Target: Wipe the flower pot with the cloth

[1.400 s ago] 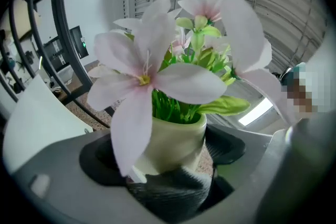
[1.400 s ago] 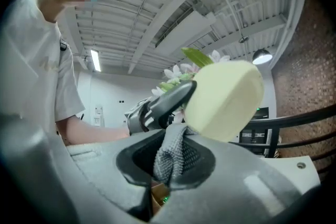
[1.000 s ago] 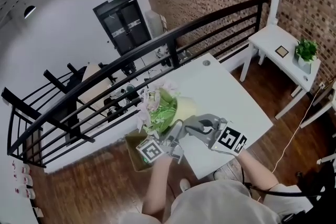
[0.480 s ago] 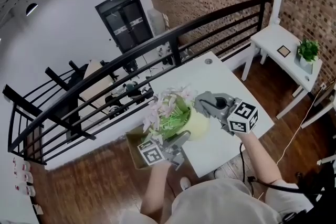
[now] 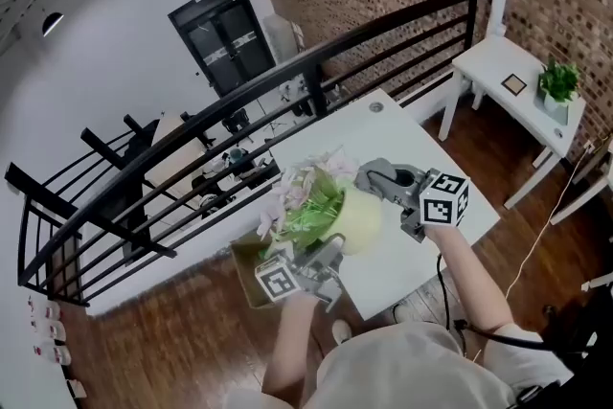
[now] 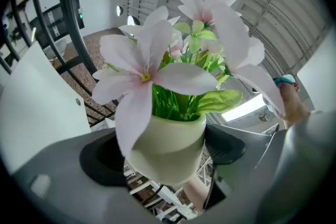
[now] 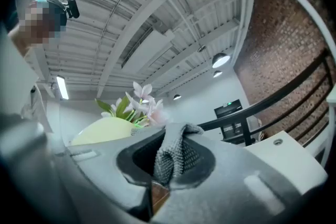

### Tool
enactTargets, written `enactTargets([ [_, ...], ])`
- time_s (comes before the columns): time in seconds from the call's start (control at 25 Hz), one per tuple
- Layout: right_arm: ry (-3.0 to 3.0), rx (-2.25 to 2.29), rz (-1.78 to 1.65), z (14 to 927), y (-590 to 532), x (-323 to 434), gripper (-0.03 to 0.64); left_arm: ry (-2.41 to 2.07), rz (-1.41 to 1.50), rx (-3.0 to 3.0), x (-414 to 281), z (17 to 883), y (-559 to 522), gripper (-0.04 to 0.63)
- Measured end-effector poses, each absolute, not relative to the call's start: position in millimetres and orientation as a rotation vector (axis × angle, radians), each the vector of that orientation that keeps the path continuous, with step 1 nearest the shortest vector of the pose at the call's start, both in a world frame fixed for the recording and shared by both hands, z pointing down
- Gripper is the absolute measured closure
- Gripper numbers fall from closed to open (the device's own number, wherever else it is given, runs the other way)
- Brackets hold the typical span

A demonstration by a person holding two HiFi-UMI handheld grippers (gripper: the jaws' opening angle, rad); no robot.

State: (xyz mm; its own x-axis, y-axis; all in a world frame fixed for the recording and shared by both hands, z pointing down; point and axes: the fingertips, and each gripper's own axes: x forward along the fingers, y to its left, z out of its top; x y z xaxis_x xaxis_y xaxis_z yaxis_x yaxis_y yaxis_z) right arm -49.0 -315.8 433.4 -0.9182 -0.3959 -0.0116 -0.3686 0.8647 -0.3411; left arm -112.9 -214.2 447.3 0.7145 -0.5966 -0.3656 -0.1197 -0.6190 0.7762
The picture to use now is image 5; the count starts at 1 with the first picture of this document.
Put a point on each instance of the pale green flower pot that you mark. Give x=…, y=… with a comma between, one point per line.
x=356, y=218

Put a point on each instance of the row of white slippers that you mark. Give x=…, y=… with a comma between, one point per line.
x=50, y=340

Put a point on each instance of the black double door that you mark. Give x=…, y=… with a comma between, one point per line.
x=225, y=38

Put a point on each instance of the person's beige clothing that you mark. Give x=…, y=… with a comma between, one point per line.
x=416, y=369

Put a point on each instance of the brown cardboard box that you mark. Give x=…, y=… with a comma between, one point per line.
x=246, y=273

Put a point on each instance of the person's right forearm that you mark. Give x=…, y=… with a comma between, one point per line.
x=471, y=278

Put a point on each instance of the square wooden coaster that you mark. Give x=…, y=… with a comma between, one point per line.
x=514, y=84

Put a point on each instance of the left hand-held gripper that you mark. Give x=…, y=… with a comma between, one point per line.
x=280, y=280

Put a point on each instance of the person's white shoe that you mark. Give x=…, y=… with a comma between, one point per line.
x=407, y=312
x=341, y=331

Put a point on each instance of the person's left forearm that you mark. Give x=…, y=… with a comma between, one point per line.
x=287, y=349

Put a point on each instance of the black metal railing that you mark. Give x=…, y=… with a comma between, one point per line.
x=158, y=143

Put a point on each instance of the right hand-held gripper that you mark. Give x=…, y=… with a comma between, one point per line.
x=443, y=198

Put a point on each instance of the small green potted plant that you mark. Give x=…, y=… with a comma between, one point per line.
x=558, y=86

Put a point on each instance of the white side table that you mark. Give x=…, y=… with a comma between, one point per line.
x=498, y=72

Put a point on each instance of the beige table downstairs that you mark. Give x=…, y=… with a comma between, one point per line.
x=177, y=148

